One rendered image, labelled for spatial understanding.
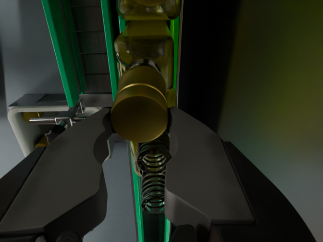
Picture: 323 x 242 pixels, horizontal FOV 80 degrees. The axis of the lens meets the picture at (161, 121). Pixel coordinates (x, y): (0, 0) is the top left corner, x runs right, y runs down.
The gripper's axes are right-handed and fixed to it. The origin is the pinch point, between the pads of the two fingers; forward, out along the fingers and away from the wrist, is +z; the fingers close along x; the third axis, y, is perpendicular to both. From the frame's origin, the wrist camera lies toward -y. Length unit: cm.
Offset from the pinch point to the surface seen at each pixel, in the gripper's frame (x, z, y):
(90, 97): -11.8, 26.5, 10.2
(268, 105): 12.9, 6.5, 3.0
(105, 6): -5.0, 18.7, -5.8
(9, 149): -44, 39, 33
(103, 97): -9.2, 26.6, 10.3
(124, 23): -2.8, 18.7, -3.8
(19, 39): -29.9, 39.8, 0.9
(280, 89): 12.9, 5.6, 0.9
